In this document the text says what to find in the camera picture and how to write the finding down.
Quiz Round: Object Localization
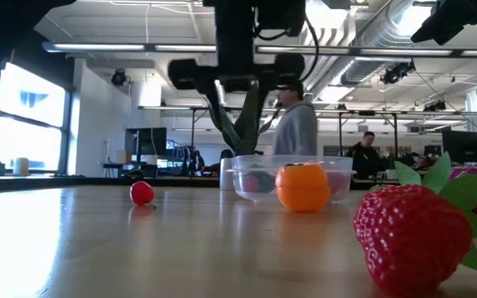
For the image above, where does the orange toy fruit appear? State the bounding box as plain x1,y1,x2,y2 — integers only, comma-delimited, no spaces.
274,162,331,214

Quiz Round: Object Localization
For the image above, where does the red toy strawberry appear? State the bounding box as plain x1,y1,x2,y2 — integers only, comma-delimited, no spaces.
352,151,477,297

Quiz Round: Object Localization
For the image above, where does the black ceiling spotlight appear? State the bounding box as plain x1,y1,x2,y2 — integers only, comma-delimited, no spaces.
109,68,128,87
381,60,417,86

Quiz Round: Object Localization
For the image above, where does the cardboard box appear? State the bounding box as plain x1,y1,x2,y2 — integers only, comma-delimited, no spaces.
115,149,133,165

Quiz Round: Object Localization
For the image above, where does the black aluminium table frame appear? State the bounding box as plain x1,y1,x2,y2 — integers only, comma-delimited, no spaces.
0,174,401,194

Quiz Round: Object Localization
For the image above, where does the green toy bell pepper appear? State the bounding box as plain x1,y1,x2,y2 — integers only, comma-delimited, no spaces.
251,168,277,195

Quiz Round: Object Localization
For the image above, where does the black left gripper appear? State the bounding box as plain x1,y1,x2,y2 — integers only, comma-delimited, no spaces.
166,0,306,118

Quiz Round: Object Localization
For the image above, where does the clear plastic tupperware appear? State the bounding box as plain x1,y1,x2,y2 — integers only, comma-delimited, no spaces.
226,155,358,204

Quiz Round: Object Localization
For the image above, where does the silver ventilation duct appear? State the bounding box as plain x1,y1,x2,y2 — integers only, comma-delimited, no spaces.
304,0,420,104

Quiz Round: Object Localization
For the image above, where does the green snake plant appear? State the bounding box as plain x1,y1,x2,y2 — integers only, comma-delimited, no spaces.
206,81,282,157

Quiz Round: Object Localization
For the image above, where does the black computer monitor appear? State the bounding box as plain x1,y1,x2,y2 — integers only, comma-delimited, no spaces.
441,129,477,166
124,127,168,157

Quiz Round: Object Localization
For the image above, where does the small red cherry tomato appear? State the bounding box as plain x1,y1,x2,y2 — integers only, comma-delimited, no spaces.
128,180,157,209

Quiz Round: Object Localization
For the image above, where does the overhead light bar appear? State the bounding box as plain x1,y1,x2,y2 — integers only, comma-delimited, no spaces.
41,41,477,59

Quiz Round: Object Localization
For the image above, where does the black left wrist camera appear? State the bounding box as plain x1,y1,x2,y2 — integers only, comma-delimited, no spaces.
257,0,307,38

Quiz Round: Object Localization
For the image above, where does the standing person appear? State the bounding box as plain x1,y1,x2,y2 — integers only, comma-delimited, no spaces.
271,79,319,157

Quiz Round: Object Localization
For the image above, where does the distant black rig frame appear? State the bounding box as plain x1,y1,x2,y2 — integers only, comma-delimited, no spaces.
137,105,477,158

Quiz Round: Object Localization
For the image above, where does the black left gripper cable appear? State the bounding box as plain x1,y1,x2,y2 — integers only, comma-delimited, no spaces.
298,14,320,83

